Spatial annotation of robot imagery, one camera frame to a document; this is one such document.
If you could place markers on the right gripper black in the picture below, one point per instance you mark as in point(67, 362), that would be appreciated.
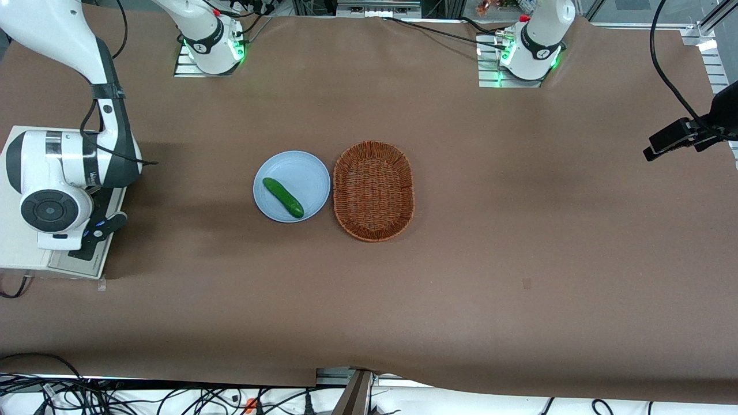
point(101, 204)

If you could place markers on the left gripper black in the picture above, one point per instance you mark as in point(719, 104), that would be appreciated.
point(708, 136)

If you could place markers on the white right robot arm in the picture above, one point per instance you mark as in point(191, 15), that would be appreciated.
point(57, 34)

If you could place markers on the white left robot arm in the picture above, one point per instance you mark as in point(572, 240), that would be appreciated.
point(542, 34)

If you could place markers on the white toaster oven body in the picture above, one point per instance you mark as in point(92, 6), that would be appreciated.
point(14, 248)

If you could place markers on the clear plastic stopper block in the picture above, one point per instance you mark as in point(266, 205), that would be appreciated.
point(102, 283)

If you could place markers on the green cucumber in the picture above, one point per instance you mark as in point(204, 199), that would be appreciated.
point(283, 197)

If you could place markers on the light blue round plate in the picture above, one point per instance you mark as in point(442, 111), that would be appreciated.
point(302, 173)

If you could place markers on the brown paper table cover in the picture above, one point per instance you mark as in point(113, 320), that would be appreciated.
point(519, 259)

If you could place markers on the orange plastic clip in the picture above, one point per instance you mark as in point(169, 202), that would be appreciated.
point(251, 405)

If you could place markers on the brown oval wicker basket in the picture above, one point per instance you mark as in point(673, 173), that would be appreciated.
point(373, 191)

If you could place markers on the grey equipment box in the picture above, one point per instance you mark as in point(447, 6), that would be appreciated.
point(377, 7)

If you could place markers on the aluminium camera mount post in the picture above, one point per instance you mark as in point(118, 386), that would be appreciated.
point(354, 395)

